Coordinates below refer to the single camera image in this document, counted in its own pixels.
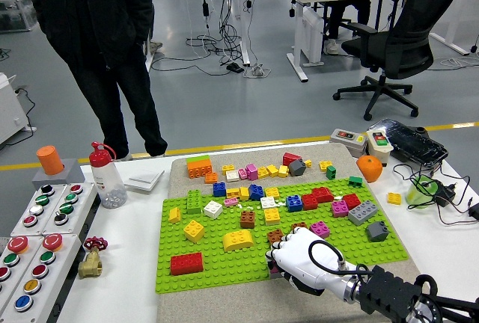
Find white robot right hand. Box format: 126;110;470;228
264;226;356;297

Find green studded baseplate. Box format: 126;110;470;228
154;177;409;295

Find red square brick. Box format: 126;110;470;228
301;194;319;212
342;194;362;211

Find yellow curved brick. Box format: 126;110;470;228
222;229;254;253

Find grey-brown mat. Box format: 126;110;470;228
156;142;435;323

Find grey long brick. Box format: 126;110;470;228
347;200;379;227

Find dark grey sloped brick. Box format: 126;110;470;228
366;221;391;244
287;158;308;177

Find orange fruit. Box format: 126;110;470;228
356;155;384;183

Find lime green tall brick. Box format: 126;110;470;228
186;189;204;215

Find green translucent cup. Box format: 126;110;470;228
406;175;442;210

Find orange brick with green top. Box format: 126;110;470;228
186;154;213;179

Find white red-green button box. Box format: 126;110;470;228
364;129;394;163

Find black handheld device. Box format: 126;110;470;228
367;118;449;167

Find black power adapter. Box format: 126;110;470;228
433;180;458;208

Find white power strip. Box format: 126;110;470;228
242;64;271;79

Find clear bottle red cap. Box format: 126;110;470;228
88;141;128;210

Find brass valve red handwheel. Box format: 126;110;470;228
77;236;109;280

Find white computer tower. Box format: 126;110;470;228
301;5;325;67

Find grey box two green buttons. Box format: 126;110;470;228
41;182;99;236

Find grey square block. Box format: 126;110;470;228
31;158;86;189

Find seated person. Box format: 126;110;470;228
149;1;164;53
322;0;386;56

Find black office chair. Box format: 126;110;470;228
332;0;469;122

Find grey box with blue button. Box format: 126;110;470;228
0;233;82;323

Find orange cylinder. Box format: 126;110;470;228
36;145;65;176

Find grey box with white button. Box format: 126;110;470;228
10;184;68;237

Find grey emergency-stop button box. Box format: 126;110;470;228
0;235;44;313

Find white cabinet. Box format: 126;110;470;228
0;72;37;147

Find clear storage case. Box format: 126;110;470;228
0;0;38;34

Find grey two-button switch box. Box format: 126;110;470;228
329;128;368;159

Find thin black cable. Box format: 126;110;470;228
391;161;479;227

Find white wall switch plate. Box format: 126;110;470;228
123;168;165;193

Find tangled floor cables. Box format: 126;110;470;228
149;0;270;77

